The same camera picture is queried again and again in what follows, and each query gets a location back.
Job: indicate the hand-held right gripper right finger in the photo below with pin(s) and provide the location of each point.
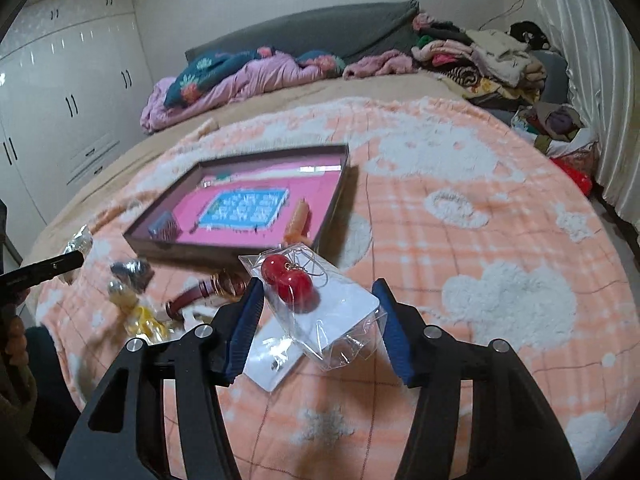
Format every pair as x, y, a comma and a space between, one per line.
395, 330

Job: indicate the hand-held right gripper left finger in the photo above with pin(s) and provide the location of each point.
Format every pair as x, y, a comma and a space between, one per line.
247, 325

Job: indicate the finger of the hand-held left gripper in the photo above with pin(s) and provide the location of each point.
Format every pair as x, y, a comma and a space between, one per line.
50, 263

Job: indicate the red cherry earrings packet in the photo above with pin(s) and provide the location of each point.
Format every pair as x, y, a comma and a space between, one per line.
287, 280

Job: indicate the bag of black beads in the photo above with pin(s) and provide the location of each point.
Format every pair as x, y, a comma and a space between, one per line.
130, 271

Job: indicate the pink-lined cardboard box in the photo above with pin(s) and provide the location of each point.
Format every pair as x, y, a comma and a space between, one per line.
320, 195

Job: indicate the small clear jewelry packet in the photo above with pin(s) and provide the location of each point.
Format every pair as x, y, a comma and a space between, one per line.
77, 242

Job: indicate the person's left hand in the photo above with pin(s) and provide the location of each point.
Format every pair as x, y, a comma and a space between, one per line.
12, 340

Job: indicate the white earring card packet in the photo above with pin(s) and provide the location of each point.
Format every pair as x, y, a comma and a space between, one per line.
280, 355

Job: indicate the silver bead packet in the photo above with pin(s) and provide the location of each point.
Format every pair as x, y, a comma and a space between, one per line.
119, 294

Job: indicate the peach and white plush blanket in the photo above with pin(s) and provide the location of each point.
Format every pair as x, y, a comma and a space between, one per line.
450, 260

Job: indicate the yellow accessory packet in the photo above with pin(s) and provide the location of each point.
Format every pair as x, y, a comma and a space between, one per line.
145, 322

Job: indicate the person's dark teal clothing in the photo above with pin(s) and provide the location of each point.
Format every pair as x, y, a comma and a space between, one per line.
50, 375

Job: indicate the small purple packet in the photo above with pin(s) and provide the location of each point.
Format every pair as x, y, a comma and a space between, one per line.
162, 225

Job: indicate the white wardrobe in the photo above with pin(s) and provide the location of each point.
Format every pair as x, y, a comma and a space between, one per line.
65, 85

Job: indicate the red plastic bag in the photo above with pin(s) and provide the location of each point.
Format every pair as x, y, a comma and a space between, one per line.
575, 175

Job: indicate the beige bed sheet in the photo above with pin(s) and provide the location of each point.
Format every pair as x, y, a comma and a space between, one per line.
310, 95

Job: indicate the pink floral quilt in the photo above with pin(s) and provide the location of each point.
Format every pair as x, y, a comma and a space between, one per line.
250, 77

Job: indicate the bag of clothes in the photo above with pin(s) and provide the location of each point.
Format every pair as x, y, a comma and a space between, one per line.
555, 122

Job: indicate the pink fluffy garment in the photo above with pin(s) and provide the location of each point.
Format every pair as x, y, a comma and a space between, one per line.
380, 64

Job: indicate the pile of folded clothes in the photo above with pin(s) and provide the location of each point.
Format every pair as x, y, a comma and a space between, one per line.
490, 55

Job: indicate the grey pillow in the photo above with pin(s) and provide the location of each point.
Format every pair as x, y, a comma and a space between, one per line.
554, 77

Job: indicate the grey headboard cushion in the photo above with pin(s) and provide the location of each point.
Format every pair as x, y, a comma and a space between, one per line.
320, 30

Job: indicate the black and white garment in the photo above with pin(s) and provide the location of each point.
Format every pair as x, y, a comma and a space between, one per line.
530, 32

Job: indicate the white satin curtain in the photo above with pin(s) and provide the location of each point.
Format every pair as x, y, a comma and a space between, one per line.
590, 60

